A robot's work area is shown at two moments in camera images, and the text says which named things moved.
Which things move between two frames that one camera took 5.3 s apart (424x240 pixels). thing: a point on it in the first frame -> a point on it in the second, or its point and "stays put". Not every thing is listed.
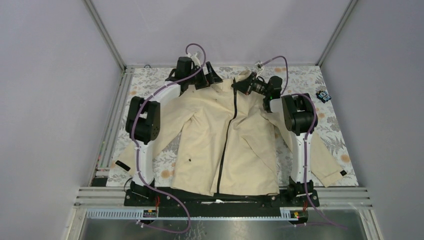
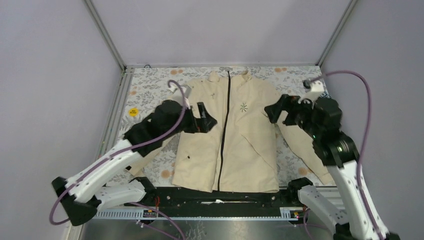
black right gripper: (244, 86) -> (288, 103)
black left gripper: (207, 80) -> (200, 125)
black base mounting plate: (175, 204) stays put
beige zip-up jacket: (226, 139) stays put
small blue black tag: (323, 96) stays put
